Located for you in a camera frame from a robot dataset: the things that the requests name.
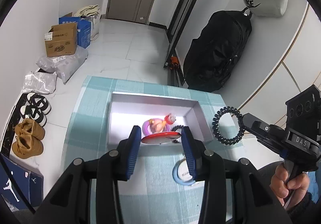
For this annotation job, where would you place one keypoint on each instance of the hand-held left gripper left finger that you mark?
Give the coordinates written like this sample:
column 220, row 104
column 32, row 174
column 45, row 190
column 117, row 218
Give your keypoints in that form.
column 133, row 148

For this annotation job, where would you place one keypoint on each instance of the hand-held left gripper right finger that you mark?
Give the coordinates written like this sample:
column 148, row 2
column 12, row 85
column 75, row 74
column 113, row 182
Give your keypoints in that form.
column 188, row 148

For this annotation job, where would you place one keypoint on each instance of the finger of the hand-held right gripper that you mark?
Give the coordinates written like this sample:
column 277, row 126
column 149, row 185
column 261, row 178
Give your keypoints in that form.
column 263, row 129

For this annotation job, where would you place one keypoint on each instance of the red rimmed pin badge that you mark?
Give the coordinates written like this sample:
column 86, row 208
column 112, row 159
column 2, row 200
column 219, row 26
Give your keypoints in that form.
column 160, row 138

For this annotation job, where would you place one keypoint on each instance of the pink cartoon figurine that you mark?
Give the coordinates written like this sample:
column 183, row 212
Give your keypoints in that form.
column 158, row 126

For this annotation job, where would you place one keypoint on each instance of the silver cardboard box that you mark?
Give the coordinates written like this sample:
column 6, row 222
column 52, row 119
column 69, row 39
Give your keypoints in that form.
column 140, row 106

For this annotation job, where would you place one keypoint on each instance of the person's right hand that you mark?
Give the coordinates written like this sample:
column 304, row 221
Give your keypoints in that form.
column 279, row 181

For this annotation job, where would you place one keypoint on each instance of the white pin badge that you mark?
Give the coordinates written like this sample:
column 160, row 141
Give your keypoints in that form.
column 183, row 172

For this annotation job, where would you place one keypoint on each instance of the teal plaid tablecloth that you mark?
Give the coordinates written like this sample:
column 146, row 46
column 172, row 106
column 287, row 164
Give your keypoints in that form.
column 155, row 163

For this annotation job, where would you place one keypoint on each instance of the orange small tool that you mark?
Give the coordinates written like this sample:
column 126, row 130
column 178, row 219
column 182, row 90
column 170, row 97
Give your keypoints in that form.
column 173, row 62

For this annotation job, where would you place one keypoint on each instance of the black backpack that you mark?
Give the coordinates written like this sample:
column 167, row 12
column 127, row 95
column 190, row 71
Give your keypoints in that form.
column 213, row 58

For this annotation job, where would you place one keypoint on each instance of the tan suede boot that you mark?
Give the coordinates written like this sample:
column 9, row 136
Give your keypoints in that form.
column 26, row 147
column 31, row 128

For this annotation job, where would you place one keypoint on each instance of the black and white sneaker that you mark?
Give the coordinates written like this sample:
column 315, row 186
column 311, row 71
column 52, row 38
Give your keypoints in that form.
column 33, row 116
column 39, row 103

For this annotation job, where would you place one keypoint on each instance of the grey plastic parcel bag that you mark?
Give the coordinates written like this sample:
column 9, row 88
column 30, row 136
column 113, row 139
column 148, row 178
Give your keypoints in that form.
column 67, row 65

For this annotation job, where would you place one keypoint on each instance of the white plastic parcel bag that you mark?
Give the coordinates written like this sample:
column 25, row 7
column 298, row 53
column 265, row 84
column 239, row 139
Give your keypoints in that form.
column 40, row 83

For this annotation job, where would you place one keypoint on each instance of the navy shoe box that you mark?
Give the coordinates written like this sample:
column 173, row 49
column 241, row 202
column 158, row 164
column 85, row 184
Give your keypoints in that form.
column 15, row 183

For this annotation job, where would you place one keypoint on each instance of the blue cardboard box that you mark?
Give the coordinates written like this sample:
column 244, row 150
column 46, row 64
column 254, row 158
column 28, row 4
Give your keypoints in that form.
column 84, row 35

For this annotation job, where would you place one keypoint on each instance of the black marble slab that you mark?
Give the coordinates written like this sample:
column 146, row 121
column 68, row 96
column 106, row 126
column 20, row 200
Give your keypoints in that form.
column 10, row 128

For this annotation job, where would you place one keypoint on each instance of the white tote bag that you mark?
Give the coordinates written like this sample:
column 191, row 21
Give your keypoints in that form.
column 94, row 28

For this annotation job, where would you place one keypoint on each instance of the brown cardboard box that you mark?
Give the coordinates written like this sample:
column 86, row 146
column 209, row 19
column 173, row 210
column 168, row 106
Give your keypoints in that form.
column 61, row 43

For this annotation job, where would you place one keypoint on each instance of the black folded stand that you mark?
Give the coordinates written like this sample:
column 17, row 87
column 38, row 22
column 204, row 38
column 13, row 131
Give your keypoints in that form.
column 180, row 13

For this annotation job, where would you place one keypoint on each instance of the cream folded cloth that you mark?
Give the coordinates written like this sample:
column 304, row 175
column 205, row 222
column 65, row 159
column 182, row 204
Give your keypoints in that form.
column 87, row 10

